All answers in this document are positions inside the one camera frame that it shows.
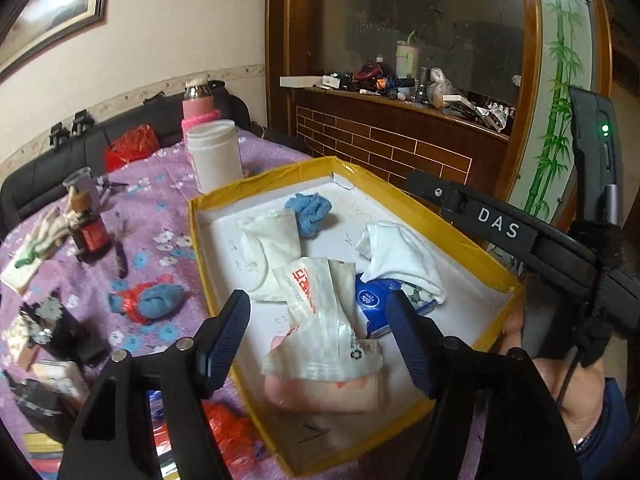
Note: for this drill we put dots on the pack of colourful cloths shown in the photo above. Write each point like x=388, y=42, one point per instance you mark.
x=45, y=452

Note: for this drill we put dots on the white soap packet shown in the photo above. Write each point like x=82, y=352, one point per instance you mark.
x=57, y=382

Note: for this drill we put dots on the clear plastic packet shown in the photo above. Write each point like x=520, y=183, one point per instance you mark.
x=325, y=345

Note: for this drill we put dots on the purple floral tablecloth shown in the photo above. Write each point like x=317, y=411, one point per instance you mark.
x=165, y=230

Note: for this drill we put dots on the white work glove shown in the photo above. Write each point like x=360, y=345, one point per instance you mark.
x=37, y=240

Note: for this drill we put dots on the red plastic bag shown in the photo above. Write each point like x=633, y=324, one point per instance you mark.
x=232, y=430
x=131, y=305
x=131, y=147

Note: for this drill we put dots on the framed wall painting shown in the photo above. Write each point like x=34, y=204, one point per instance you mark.
x=50, y=5

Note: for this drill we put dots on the clear plastic cup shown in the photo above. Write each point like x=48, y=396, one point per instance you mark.
x=80, y=180

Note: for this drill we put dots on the person's right forearm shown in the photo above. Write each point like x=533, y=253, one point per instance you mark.
x=617, y=425

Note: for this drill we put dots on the blue tissue packet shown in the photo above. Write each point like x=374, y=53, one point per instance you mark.
x=372, y=305

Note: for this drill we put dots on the black sofa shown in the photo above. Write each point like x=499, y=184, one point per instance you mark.
x=30, y=180

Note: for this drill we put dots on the wooden brick-pattern cabinet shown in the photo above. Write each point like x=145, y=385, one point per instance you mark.
x=375, y=145

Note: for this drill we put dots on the blue cloth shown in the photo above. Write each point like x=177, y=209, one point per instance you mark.
x=162, y=299

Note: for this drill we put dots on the pink soft pack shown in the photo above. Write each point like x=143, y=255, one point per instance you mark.
x=320, y=395

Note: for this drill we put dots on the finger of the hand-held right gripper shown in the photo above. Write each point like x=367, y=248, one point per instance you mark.
x=480, y=220

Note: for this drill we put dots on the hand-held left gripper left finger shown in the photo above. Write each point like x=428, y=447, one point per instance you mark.
x=227, y=340

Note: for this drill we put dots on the white printed wrapper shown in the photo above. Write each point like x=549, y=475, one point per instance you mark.
x=302, y=285

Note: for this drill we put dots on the dark bottle red label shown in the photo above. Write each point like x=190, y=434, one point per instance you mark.
x=92, y=235

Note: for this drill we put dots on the blue towel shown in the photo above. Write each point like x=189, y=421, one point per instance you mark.
x=310, y=212

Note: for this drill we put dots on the white green tumbler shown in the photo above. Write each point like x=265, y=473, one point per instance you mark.
x=407, y=60

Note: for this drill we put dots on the bamboo painted glass panel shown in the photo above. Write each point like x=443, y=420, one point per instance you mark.
x=555, y=85

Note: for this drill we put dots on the pink thermos bottle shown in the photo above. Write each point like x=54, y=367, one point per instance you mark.
x=197, y=110

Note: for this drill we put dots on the black mechanical device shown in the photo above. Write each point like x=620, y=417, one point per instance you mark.
x=65, y=335

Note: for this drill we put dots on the white cloth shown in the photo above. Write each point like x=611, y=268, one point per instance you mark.
x=265, y=245

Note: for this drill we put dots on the white plastic jar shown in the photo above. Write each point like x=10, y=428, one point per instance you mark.
x=215, y=160

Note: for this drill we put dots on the black clamp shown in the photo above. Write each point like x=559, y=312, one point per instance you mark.
x=83, y=122
x=59, y=135

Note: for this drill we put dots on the pile of small clutter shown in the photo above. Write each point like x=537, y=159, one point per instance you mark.
x=450, y=100

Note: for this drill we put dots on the white sock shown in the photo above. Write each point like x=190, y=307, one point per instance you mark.
x=400, y=255

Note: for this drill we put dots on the yellow cardboard box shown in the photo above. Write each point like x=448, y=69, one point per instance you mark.
x=350, y=435

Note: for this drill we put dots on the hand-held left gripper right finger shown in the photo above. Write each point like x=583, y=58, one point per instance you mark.
x=407, y=345

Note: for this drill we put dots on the person's right hand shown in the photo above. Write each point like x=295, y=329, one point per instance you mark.
x=580, y=395

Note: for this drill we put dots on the flat white box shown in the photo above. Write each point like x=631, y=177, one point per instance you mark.
x=300, y=81

